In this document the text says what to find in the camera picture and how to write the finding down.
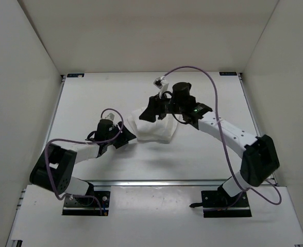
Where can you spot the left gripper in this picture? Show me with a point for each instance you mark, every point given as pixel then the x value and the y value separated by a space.
pixel 124 136

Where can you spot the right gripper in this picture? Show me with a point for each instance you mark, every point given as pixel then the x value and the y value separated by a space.
pixel 155 108

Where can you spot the white pleated skirt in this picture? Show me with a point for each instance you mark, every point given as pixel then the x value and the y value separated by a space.
pixel 158 131

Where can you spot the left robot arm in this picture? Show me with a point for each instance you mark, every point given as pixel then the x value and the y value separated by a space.
pixel 54 168

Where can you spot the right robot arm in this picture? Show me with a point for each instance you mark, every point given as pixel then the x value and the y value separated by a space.
pixel 258 154

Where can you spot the right corner black label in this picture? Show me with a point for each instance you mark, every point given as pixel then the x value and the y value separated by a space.
pixel 227 73

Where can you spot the corner black label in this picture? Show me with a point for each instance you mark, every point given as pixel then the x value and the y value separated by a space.
pixel 227 73
pixel 75 75

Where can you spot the left corner black label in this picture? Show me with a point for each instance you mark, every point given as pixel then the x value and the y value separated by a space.
pixel 75 75

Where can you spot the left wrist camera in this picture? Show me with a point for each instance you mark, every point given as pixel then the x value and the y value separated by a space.
pixel 110 117

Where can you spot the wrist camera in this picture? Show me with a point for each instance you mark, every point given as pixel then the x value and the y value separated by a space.
pixel 161 84
pixel 110 117

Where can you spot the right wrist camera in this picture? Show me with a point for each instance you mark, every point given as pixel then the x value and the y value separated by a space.
pixel 161 84

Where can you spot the aluminium front table rail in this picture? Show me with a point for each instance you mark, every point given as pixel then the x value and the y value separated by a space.
pixel 157 183

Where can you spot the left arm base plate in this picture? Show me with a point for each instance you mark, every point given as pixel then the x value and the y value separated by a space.
pixel 97 204

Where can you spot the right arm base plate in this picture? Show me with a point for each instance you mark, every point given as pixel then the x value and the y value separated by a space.
pixel 212 202

